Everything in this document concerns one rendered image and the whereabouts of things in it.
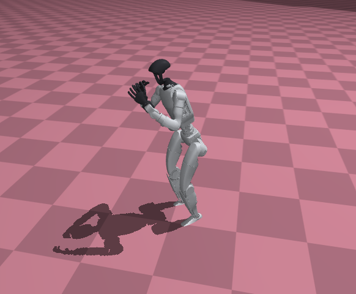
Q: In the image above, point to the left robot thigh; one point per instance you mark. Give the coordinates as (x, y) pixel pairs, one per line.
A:
(190, 163)

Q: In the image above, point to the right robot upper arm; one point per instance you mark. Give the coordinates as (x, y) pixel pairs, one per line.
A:
(155, 99)

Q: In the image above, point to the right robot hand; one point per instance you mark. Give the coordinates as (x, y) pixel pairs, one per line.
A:
(141, 85)

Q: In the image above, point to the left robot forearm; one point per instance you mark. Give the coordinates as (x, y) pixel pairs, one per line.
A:
(161, 118)

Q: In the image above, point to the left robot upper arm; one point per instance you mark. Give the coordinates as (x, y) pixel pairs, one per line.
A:
(179, 97)

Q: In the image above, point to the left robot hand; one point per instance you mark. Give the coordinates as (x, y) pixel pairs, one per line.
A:
(141, 97)

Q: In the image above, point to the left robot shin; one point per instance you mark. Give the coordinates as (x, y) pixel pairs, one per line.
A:
(190, 201)

